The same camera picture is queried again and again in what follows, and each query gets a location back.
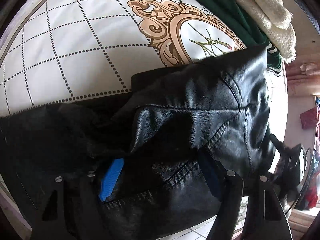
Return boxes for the black leather jacket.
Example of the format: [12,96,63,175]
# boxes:
[1,46,274,239]

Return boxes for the white floral bed quilt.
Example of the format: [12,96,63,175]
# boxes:
[1,0,287,239]

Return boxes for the cream fluffy folded garment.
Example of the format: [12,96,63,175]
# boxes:
[236,0,296,63]

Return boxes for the dark green folded garment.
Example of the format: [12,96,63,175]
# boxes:
[197,0,282,76]

